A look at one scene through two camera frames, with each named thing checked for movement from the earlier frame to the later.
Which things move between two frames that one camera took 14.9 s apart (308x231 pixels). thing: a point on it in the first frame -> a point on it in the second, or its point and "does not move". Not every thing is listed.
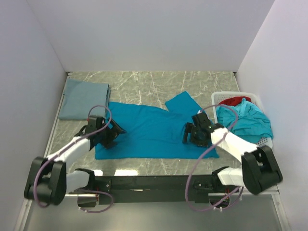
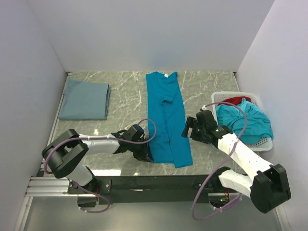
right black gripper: [192, 134] does not move
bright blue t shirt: [153, 133] -> [165, 108]
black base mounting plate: [127, 189] does not move
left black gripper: [111, 134] -> [141, 151]
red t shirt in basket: [235, 101] does not move
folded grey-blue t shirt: [82, 99] does not move
